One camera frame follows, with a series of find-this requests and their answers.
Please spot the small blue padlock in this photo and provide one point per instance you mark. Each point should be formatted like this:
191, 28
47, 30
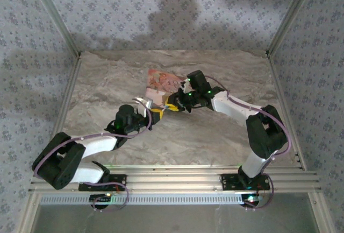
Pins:
166, 107

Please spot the pink decorated tin box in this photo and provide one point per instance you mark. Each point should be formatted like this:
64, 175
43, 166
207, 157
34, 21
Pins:
161, 83

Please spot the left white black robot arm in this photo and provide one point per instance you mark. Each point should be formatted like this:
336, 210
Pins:
61, 163

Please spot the left black controller board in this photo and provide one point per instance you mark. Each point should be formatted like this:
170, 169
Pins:
100, 198

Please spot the black controller board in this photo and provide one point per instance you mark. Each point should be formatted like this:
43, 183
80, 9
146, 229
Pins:
100, 198
251, 198

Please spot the right black controller board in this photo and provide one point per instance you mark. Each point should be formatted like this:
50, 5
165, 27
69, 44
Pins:
251, 198

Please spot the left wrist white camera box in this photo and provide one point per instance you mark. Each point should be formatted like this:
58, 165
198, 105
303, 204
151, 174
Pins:
143, 104

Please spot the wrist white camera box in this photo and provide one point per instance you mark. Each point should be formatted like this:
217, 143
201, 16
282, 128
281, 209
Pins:
143, 104
185, 86

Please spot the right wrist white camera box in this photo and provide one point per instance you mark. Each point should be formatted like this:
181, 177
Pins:
185, 86

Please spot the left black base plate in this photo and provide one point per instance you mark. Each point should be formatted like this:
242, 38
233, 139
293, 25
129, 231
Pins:
118, 182

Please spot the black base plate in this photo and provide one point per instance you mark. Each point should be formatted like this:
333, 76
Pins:
118, 182
231, 182

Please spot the aluminium mounting rail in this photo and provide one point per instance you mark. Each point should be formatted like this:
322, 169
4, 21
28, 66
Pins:
174, 180

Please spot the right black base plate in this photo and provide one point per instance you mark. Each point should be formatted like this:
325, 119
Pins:
231, 182

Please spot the right aluminium frame post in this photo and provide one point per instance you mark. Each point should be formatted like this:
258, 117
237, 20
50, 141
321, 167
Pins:
293, 15

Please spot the aluminium frame post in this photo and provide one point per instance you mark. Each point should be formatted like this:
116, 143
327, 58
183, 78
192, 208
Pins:
293, 15
53, 15

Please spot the left aluminium frame post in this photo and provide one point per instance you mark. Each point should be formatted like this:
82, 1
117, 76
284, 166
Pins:
53, 15

